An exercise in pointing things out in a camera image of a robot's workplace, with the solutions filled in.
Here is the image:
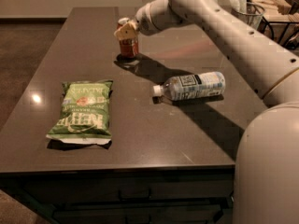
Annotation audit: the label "green chip bag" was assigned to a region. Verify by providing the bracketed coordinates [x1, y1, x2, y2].
[47, 80, 113, 146]

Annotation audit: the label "wooden tray rack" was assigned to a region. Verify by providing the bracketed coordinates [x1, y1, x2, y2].
[249, 0, 299, 49]

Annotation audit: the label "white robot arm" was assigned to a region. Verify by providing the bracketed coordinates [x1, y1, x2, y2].
[114, 0, 299, 224]

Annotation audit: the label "dark cabinet drawer lower left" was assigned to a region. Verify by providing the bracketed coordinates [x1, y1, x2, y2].
[53, 205, 232, 224]

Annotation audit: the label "red coke can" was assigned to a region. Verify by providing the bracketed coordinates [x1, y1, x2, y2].
[117, 18, 138, 59]

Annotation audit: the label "white napkins in cup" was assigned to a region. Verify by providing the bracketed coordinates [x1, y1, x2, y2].
[229, 0, 247, 13]

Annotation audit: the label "clear plastic water bottle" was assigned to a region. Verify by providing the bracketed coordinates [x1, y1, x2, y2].
[152, 72, 226, 101]

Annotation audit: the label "dark cabinet drawer upper left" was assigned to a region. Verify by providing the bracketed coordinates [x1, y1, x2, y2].
[24, 175, 233, 203]

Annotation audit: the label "dark cabinet drawer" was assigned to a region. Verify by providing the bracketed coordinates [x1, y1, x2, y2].
[24, 175, 233, 203]
[53, 205, 232, 224]

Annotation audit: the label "metal mesh cup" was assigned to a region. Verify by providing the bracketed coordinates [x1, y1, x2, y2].
[232, 2, 264, 30]

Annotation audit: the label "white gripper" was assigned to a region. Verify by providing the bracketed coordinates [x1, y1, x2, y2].
[114, 0, 184, 41]

